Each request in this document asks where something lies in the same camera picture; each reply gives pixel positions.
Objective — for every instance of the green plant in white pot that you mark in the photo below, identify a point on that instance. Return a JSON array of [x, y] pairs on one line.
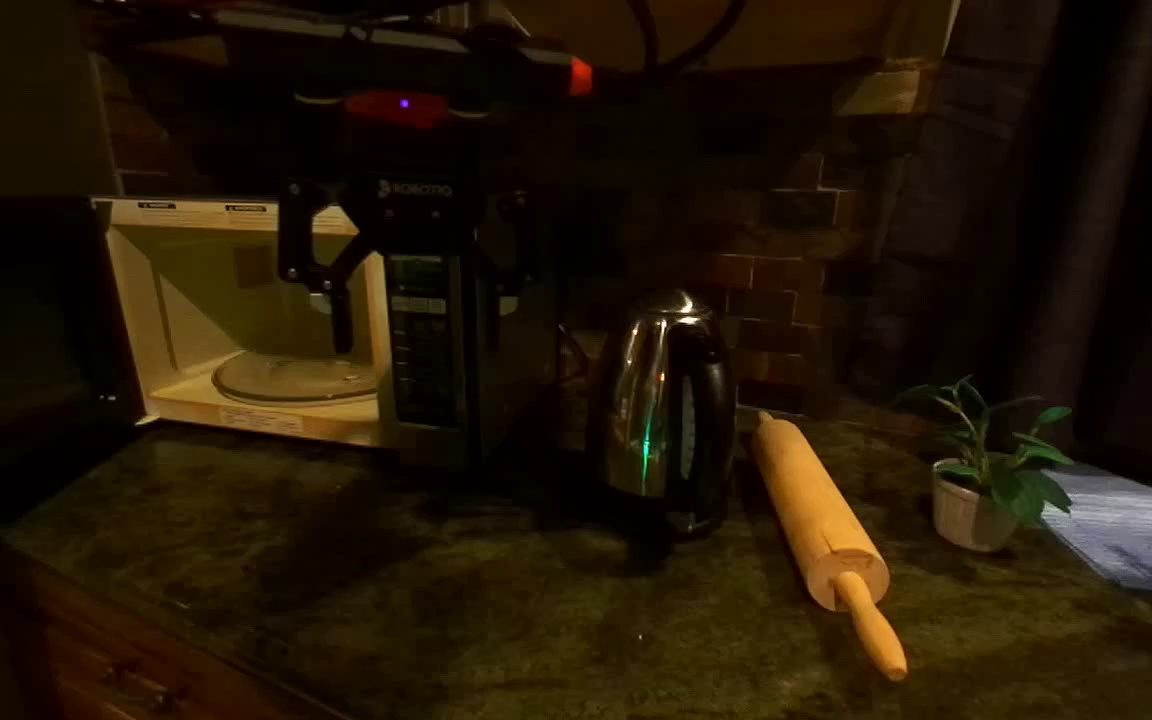
[[990, 481]]

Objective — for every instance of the stainless steel electric kettle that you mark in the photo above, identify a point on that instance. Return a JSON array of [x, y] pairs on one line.
[[656, 401]]

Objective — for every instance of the wooden counter cabinet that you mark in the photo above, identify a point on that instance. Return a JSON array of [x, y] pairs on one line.
[[110, 653]]

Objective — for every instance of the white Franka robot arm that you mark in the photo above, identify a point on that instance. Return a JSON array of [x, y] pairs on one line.
[[469, 63]]

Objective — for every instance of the wooden rolling pin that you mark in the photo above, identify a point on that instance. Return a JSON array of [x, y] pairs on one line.
[[817, 523]]

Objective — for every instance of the microwave oven body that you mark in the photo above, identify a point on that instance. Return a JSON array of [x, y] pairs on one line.
[[268, 306]]

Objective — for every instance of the light blue cloth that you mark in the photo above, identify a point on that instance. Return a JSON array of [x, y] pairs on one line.
[[1138, 535]]

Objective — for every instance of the black steel microwave door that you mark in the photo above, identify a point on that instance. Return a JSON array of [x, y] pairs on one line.
[[19, 334]]

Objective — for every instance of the dark curtain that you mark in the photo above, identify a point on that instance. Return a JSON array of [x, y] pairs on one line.
[[1111, 215]]

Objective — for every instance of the glass microwave turntable plate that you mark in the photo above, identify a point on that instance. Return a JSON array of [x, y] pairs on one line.
[[297, 376]]

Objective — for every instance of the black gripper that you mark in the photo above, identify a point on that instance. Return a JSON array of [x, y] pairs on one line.
[[434, 185]]

